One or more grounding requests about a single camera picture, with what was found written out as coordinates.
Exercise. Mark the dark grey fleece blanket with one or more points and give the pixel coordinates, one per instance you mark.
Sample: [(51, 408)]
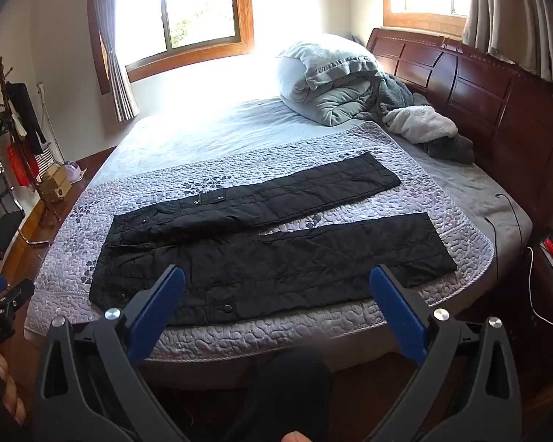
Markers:
[(447, 149)]

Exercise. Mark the black jacket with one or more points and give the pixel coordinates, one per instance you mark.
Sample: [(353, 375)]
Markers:
[(258, 276)]

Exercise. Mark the black hanging garment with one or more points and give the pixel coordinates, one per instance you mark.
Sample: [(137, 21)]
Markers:
[(25, 110)]

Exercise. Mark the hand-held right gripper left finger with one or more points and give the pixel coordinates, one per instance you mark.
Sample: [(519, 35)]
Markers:
[(159, 304)]

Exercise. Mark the person's left hand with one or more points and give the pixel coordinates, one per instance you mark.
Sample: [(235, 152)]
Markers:
[(9, 391)]

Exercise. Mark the pale blue bed sheet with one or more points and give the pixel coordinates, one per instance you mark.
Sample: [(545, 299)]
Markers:
[(212, 124)]

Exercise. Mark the dark wooden nightstand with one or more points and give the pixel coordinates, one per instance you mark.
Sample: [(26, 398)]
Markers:
[(546, 285)]

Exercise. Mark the red device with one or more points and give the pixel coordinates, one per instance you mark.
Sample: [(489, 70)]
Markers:
[(549, 245)]

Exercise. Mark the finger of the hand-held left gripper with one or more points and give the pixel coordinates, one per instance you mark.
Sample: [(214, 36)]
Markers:
[(11, 297)]

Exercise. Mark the striped brown curtain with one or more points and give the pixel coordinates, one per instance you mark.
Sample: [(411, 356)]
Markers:
[(115, 55)]

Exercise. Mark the person's leg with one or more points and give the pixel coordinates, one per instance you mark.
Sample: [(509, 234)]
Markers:
[(281, 386)]

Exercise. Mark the quilted patterned mattress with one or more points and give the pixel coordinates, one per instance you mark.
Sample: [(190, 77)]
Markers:
[(304, 165)]

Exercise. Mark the wooden coat rack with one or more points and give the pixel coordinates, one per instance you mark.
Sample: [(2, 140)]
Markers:
[(4, 115)]

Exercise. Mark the grey folded duvet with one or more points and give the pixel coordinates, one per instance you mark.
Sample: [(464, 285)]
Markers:
[(322, 78)]

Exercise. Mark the metal frame chair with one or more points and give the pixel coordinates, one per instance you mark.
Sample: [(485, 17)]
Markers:
[(2, 221)]

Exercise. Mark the red hanging bag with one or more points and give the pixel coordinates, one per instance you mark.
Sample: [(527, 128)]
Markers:
[(23, 165)]

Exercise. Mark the wooden bed headboard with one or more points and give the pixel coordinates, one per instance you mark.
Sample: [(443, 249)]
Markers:
[(488, 101)]

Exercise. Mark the cardboard box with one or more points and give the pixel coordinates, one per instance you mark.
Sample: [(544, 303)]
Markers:
[(57, 188)]

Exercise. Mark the large wooden frame window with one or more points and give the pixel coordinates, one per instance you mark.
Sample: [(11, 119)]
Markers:
[(198, 9)]

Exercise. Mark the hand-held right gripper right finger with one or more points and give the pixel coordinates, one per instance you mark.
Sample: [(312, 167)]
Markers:
[(396, 306)]

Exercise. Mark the white fleece blanket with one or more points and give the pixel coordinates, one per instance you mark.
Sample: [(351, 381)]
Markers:
[(424, 124)]

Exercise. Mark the beige pleated curtain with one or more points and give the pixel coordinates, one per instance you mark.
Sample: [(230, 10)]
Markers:
[(511, 9)]

